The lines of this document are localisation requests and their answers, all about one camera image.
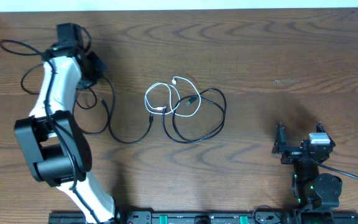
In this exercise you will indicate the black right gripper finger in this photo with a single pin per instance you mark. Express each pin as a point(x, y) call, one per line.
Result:
point(319, 128)
point(280, 137)

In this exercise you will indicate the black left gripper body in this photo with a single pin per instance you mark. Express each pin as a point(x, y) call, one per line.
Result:
point(96, 65)

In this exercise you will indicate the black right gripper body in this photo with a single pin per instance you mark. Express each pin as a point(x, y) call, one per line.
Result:
point(292, 154)

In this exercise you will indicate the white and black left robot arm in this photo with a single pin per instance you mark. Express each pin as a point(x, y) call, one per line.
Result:
point(52, 143)

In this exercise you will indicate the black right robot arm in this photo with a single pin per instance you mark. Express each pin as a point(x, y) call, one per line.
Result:
point(317, 193)

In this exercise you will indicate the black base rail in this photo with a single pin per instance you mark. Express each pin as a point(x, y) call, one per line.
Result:
point(145, 217)

